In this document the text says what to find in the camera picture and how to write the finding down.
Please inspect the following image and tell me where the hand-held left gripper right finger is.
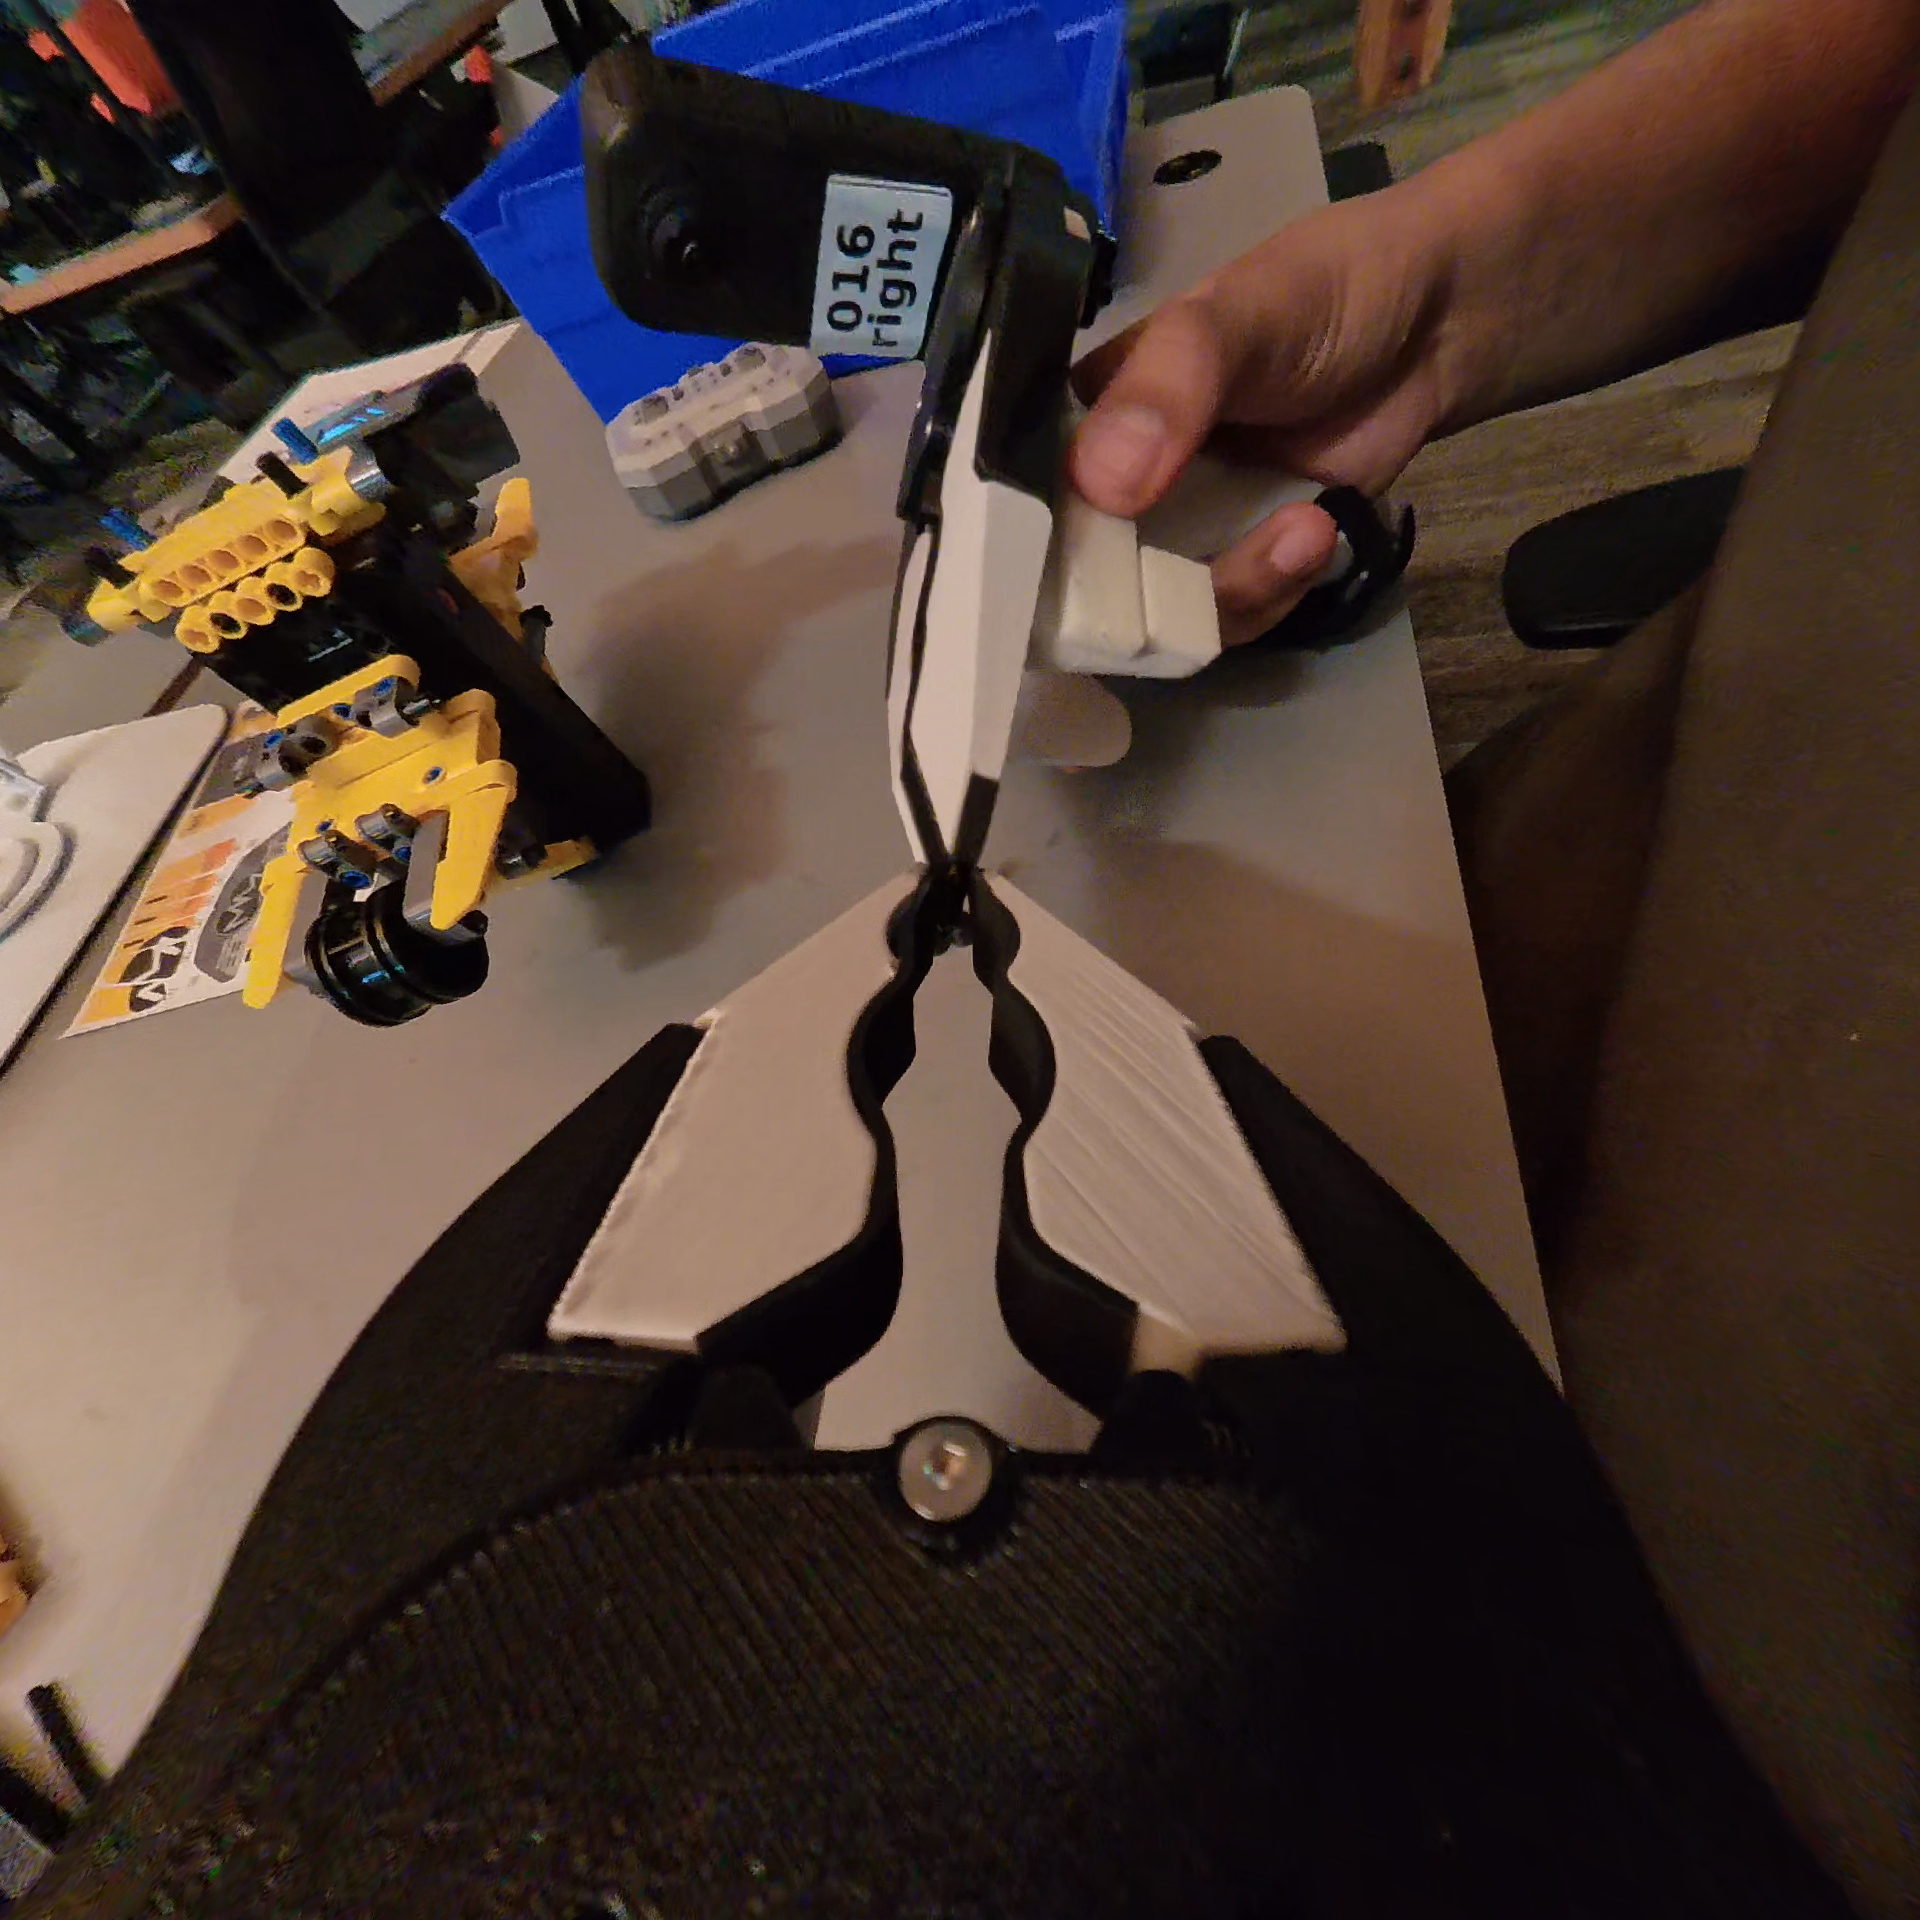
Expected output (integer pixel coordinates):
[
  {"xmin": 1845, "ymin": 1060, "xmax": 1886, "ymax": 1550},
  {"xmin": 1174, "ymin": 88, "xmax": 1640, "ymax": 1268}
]
[{"xmin": 960, "ymin": 873, "xmax": 1349, "ymax": 1411}]

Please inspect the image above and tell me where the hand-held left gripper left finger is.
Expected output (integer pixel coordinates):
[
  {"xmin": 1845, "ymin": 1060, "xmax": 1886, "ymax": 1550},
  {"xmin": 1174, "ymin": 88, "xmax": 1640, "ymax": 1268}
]
[{"xmin": 547, "ymin": 873, "xmax": 936, "ymax": 1411}]

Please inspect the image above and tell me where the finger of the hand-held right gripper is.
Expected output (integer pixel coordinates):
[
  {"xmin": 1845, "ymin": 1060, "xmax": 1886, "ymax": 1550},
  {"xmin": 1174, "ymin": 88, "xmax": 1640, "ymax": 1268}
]
[
  {"xmin": 906, "ymin": 352, "xmax": 1056, "ymax": 876},
  {"xmin": 885, "ymin": 434, "xmax": 963, "ymax": 873}
]

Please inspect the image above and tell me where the person's right forearm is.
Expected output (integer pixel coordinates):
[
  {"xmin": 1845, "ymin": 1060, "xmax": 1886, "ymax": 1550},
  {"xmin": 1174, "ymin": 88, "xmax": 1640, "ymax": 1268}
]
[{"xmin": 1411, "ymin": 0, "xmax": 1920, "ymax": 438}]

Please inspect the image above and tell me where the person's right hand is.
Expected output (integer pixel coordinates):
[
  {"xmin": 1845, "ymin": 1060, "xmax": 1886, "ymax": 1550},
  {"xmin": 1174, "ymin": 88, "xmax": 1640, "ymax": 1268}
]
[{"xmin": 1069, "ymin": 210, "xmax": 1488, "ymax": 649}]

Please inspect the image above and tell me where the blue plastic bin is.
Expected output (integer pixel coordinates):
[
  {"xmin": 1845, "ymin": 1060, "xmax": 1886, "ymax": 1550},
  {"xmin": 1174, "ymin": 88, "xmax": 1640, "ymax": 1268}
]
[{"xmin": 444, "ymin": 0, "xmax": 1128, "ymax": 423}]

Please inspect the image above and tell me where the grey battery box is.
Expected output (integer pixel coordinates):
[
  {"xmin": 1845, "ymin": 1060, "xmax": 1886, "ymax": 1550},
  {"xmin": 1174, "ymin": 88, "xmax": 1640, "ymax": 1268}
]
[{"xmin": 607, "ymin": 343, "xmax": 835, "ymax": 523}]

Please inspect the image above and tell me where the yellow black toy brick model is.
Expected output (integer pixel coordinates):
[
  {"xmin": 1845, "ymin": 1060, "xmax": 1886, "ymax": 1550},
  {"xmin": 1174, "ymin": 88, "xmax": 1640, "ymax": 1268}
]
[{"xmin": 82, "ymin": 366, "xmax": 654, "ymax": 1030}]

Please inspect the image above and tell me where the Lego instruction booklet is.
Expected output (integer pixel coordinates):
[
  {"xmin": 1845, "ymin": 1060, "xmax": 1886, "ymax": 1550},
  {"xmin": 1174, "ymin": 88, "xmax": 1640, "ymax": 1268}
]
[{"xmin": 63, "ymin": 704, "xmax": 302, "ymax": 1040}]

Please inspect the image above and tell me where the person's clothed leg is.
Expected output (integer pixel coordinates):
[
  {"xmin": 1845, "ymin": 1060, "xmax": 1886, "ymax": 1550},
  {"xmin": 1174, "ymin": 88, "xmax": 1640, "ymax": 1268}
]
[{"xmin": 1446, "ymin": 150, "xmax": 1920, "ymax": 1920}]

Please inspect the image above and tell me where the black chair armrest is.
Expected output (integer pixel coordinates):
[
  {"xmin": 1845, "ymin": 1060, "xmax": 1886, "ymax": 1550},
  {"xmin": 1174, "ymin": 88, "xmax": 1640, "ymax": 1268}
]
[{"xmin": 1505, "ymin": 464, "xmax": 1750, "ymax": 650}]

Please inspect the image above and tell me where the black toy axle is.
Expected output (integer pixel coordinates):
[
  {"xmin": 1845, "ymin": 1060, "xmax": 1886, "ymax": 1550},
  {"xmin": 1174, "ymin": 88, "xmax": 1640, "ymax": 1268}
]
[{"xmin": 26, "ymin": 1683, "xmax": 111, "ymax": 1789}]

